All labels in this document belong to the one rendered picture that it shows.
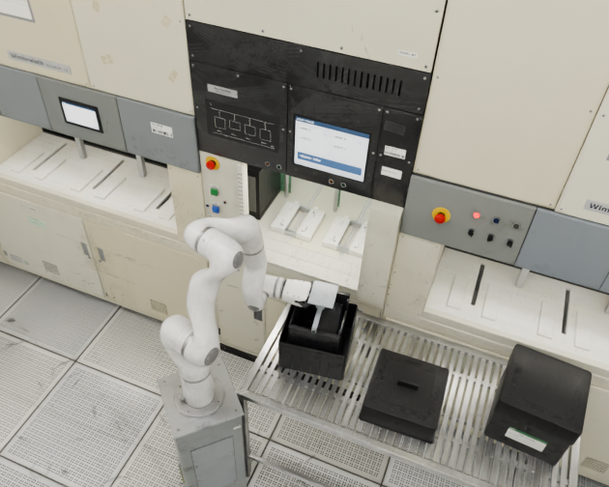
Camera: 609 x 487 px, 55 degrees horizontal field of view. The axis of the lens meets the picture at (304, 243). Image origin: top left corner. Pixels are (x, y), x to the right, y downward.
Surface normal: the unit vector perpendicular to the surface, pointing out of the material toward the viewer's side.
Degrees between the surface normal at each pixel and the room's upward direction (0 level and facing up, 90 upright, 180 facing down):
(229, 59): 90
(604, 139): 90
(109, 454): 0
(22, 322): 0
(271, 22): 94
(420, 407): 0
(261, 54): 90
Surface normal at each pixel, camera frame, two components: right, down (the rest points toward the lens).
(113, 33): -0.37, 0.64
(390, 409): 0.04, -0.72
